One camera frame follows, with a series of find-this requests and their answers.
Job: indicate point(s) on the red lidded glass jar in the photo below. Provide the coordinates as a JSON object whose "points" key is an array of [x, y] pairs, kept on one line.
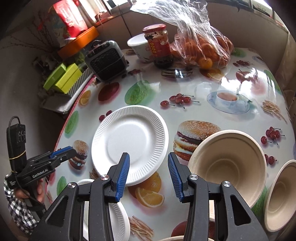
{"points": [[159, 46]]}

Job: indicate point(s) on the beige paper bowl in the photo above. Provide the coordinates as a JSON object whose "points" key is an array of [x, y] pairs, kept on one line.
{"points": [[282, 197], [229, 157], [173, 239]]}

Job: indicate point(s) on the plastic bag of oranges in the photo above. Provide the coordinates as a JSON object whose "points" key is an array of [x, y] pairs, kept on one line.
{"points": [[203, 51]]}

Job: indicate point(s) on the person's left forearm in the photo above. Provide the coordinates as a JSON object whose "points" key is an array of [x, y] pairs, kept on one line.
{"points": [[16, 213]]}

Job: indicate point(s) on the person's left hand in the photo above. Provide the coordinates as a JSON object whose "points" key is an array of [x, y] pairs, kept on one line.
{"points": [[39, 190]]}

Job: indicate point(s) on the small grey heater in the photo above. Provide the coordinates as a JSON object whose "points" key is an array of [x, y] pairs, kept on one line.
{"points": [[106, 62]]}

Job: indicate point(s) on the red gift box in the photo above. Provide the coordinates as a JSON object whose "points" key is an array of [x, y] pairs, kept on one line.
{"points": [[69, 18]]}

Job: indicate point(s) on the white paper cup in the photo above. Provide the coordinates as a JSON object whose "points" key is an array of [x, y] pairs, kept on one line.
{"points": [[141, 48]]}

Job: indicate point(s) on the floral gift bag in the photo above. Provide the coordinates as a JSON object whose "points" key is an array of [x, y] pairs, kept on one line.
{"points": [[57, 30]]}

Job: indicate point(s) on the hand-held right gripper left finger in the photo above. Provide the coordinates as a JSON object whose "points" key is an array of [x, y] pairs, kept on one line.
{"points": [[124, 171]]}

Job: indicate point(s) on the fruit printed tablecloth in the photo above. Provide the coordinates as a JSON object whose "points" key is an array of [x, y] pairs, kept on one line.
{"points": [[185, 111]]}

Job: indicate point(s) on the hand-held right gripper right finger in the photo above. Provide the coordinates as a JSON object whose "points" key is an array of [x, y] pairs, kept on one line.
{"points": [[172, 173]]}

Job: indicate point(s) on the white paper plate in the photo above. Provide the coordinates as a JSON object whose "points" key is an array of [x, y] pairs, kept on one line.
{"points": [[120, 220], [129, 139]]}

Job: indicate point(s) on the silver case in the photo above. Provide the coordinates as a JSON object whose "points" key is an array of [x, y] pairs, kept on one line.
{"points": [[57, 102]]}

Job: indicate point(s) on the orange box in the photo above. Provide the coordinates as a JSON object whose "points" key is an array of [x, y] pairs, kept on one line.
{"points": [[81, 40]]}

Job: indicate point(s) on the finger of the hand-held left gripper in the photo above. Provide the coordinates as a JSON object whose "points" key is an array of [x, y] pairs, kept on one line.
{"points": [[66, 151]]}

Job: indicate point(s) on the green box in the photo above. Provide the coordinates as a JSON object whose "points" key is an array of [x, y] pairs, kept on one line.
{"points": [[68, 78], [54, 77]]}

